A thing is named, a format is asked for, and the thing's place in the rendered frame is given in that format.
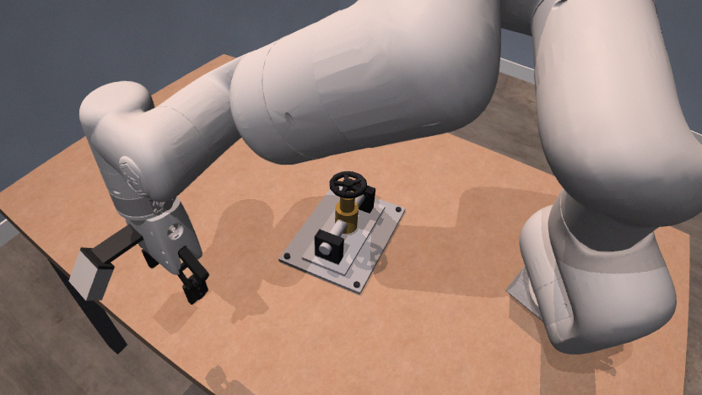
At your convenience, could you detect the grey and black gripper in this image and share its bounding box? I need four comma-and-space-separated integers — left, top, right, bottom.
116, 197, 209, 305

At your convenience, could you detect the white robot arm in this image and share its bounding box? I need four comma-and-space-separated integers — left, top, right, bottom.
79, 0, 702, 354

